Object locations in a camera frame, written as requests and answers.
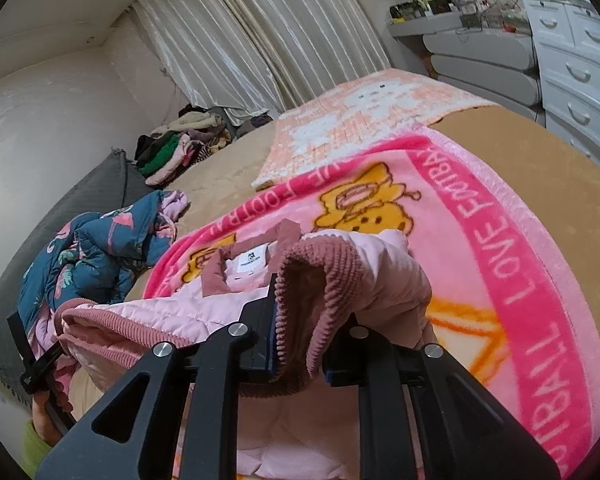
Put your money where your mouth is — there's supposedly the cream striped curtain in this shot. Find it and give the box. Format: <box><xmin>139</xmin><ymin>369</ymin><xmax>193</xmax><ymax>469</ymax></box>
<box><xmin>130</xmin><ymin>0</ymin><xmax>397</xmax><ymax>117</ymax></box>

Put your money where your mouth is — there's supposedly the pink quilted jacket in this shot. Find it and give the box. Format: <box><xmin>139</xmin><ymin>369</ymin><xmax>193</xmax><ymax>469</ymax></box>
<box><xmin>55</xmin><ymin>220</ymin><xmax>441</xmax><ymax>480</ymax></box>

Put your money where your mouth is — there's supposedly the white chest of drawers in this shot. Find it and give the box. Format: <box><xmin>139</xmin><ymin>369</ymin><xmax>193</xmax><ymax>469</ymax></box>
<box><xmin>520</xmin><ymin>0</ymin><xmax>600</xmax><ymax>181</ymax></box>

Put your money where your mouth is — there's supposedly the pink printed blanket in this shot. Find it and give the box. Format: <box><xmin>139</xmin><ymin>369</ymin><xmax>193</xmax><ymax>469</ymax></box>
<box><xmin>142</xmin><ymin>127</ymin><xmax>600</xmax><ymax>480</ymax></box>

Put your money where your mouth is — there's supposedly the person's left forearm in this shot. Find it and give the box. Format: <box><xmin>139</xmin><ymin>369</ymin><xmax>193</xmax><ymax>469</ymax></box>
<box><xmin>21</xmin><ymin>419</ymin><xmax>57</xmax><ymax>477</ymax></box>

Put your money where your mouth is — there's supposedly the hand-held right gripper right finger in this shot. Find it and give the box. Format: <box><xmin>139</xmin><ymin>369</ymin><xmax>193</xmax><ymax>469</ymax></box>
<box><xmin>322</xmin><ymin>312</ymin><xmax>561</xmax><ymax>480</ymax></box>

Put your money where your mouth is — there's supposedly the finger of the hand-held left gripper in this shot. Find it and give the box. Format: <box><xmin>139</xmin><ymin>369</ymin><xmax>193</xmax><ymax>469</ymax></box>
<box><xmin>6</xmin><ymin>310</ymin><xmax>77</xmax><ymax>442</ymax></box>

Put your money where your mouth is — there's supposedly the grey dresser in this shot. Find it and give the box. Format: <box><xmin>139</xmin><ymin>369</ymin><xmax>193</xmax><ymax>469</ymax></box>
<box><xmin>387</xmin><ymin>10</ymin><xmax>547</xmax><ymax>122</ymax></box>

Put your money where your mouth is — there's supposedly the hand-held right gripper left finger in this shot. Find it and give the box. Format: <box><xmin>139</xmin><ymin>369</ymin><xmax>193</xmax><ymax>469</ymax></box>
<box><xmin>35</xmin><ymin>272</ymin><xmax>281</xmax><ymax>480</ymax></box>

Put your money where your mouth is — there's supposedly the pile of clothes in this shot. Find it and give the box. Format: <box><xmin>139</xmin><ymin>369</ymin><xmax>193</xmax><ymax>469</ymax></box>
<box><xmin>132</xmin><ymin>104</ymin><xmax>273</xmax><ymax>188</ymax></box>

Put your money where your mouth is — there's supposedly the grey cushion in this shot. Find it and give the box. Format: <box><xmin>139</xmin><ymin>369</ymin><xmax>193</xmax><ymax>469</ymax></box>
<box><xmin>0</xmin><ymin>150</ymin><xmax>147</xmax><ymax>402</ymax></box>

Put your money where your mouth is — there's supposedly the peach and white checked blanket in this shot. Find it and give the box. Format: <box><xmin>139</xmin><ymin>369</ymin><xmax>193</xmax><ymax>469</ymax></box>
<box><xmin>252</xmin><ymin>67</ymin><xmax>497</xmax><ymax>192</ymax></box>

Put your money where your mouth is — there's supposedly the tan bed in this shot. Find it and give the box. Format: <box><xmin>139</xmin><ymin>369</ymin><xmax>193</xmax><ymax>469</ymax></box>
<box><xmin>70</xmin><ymin>110</ymin><xmax>600</xmax><ymax>401</ymax></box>

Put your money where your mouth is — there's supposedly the person's left hand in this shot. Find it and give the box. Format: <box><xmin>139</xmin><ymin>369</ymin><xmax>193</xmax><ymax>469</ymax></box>
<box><xmin>30</xmin><ymin>389</ymin><xmax>73</xmax><ymax>447</ymax></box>

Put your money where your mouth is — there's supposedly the blue patterned jacket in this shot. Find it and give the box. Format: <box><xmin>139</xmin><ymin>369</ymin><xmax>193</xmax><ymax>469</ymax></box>
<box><xmin>17</xmin><ymin>190</ymin><xmax>190</xmax><ymax>356</ymax></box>

